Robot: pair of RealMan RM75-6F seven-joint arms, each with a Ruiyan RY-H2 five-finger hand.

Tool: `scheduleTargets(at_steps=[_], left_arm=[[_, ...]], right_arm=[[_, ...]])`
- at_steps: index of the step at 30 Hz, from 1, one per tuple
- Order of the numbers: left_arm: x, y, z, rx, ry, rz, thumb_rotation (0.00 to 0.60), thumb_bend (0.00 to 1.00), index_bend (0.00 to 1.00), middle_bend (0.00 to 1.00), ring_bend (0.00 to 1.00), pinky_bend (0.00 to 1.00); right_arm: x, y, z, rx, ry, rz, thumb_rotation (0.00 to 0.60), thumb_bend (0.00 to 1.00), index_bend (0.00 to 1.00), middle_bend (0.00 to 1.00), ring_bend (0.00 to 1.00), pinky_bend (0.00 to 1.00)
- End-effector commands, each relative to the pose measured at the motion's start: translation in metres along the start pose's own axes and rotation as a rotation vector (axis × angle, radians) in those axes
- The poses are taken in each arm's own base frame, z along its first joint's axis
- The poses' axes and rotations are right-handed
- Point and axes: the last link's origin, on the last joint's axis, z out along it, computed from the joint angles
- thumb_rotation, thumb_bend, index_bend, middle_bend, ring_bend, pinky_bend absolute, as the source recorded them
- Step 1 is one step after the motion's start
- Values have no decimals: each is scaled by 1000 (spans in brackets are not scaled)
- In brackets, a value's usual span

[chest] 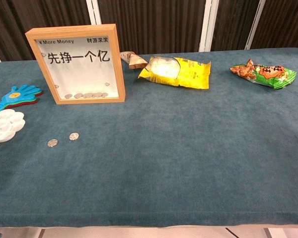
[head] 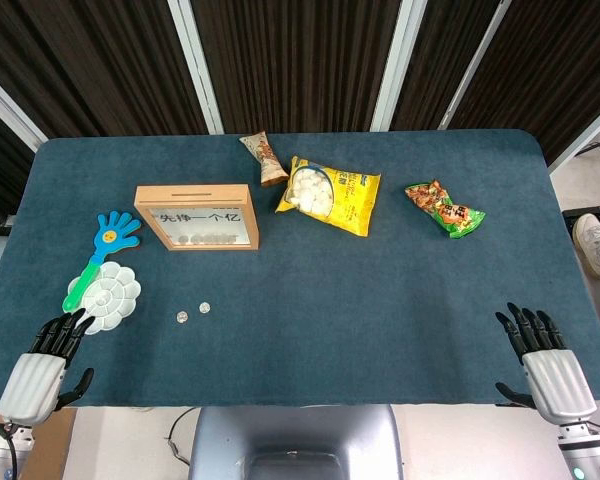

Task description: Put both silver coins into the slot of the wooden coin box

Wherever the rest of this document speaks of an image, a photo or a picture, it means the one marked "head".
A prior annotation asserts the yellow snack bag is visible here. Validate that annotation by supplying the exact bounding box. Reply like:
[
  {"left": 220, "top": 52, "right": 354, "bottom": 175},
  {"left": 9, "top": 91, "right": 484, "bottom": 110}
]
[{"left": 274, "top": 155, "right": 382, "bottom": 237}]

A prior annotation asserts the white flower paint palette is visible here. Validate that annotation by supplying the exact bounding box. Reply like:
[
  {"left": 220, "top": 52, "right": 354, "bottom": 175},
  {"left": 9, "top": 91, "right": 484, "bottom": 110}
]
[{"left": 67, "top": 261, "right": 143, "bottom": 335}]

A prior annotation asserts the white partition frame post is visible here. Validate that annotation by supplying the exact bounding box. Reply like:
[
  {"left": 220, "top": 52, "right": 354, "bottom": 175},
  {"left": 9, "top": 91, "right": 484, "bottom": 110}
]
[
  {"left": 547, "top": 94, "right": 600, "bottom": 174},
  {"left": 438, "top": 0, "right": 512, "bottom": 130},
  {"left": 167, "top": 0, "right": 225, "bottom": 135},
  {"left": 0, "top": 64, "right": 49, "bottom": 151},
  {"left": 369, "top": 0, "right": 428, "bottom": 132}
]

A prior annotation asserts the green orange snack bag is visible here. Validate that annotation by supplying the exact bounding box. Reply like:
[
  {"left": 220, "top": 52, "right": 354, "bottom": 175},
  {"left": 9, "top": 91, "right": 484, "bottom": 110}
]
[{"left": 404, "top": 179, "right": 487, "bottom": 240}]

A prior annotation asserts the black floor box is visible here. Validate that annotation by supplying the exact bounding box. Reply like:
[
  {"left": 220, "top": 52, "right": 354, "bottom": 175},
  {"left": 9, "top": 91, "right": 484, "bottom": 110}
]
[{"left": 562, "top": 204, "right": 600, "bottom": 244}]

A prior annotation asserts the blue felt table cover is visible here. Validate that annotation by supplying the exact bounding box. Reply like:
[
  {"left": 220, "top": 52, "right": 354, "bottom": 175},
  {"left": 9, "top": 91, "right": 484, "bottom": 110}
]
[{"left": 0, "top": 128, "right": 600, "bottom": 409}]

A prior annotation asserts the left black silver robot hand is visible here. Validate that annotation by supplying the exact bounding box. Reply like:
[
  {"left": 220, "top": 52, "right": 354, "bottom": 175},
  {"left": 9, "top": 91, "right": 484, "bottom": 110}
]
[{"left": 0, "top": 308, "right": 96, "bottom": 427}]

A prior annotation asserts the thin grey floor cable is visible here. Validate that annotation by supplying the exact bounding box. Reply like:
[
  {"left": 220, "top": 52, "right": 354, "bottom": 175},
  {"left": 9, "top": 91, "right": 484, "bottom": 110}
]
[{"left": 167, "top": 407, "right": 201, "bottom": 466}]

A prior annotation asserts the brown cardboard box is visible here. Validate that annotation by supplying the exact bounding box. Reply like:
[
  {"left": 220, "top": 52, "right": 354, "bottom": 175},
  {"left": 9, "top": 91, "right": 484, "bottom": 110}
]
[{"left": 0, "top": 408, "right": 76, "bottom": 480}]

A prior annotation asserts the wooden coin bank box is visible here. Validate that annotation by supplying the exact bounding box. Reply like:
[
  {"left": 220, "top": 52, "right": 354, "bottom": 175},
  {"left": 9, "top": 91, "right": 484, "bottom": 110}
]
[{"left": 133, "top": 183, "right": 262, "bottom": 252}]

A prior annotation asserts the brown snack packet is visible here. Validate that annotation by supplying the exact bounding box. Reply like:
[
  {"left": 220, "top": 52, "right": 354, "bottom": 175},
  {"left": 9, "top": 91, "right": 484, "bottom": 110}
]
[{"left": 238, "top": 130, "right": 290, "bottom": 188}]

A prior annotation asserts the blue hand clapper toy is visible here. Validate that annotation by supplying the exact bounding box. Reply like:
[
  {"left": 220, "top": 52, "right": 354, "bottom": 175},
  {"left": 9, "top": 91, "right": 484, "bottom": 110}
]
[{"left": 62, "top": 210, "right": 144, "bottom": 312}]

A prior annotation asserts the white sneaker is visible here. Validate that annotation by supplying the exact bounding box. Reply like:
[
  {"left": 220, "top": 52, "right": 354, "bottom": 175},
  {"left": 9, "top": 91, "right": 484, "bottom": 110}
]
[{"left": 572, "top": 212, "right": 600, "bottom": 279}]

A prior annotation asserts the grey robot torso base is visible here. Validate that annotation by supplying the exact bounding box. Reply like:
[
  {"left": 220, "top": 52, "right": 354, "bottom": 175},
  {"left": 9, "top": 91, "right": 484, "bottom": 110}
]
[{"left": 187, "top": 404, "right": 405, "bottom": 480}]

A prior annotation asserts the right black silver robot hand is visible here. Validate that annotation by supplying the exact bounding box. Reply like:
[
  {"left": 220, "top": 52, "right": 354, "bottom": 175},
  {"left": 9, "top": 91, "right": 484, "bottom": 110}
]
[{"left": 494, "top": 301, "right": 599, "bottom": 426}]

